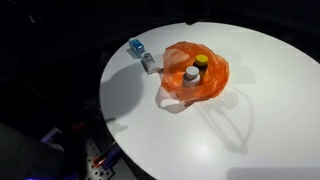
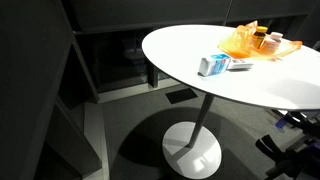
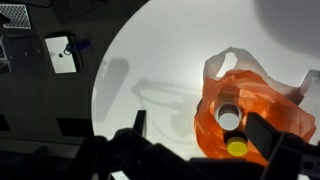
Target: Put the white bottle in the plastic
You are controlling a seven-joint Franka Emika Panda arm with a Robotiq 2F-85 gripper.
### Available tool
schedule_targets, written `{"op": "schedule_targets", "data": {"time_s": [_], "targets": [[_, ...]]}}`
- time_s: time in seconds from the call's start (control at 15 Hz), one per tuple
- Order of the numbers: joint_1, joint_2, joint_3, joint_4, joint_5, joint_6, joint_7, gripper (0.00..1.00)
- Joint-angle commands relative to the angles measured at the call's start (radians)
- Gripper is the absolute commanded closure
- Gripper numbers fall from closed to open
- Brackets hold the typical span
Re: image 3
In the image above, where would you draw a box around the white bottle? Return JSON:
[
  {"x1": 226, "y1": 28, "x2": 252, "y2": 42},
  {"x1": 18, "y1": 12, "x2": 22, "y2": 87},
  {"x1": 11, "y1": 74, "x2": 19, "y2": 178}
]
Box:
[{"x1": 214, "y1": 91, "x2": 242, "y2": 131}]

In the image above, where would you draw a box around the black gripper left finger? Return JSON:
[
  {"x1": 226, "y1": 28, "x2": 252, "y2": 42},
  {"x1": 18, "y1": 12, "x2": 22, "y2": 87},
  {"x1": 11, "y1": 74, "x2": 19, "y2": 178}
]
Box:
[{"x1": 133, "y1": 110, "x2": 147, "y2": 137}]

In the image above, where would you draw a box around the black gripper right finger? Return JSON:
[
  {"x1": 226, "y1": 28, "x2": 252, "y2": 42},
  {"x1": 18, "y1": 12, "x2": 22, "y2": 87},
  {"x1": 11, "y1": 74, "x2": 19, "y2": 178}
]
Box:
[{"x1": 245, "y1": 113, "x2": 281, "y2": 158}]

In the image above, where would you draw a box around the white perforated panel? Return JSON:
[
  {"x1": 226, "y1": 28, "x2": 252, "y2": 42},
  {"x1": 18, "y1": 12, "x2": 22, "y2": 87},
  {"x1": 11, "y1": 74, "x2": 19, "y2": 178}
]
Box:
[{"x1": 0, "y1": 4, "x2": 31, "y2": 29}]

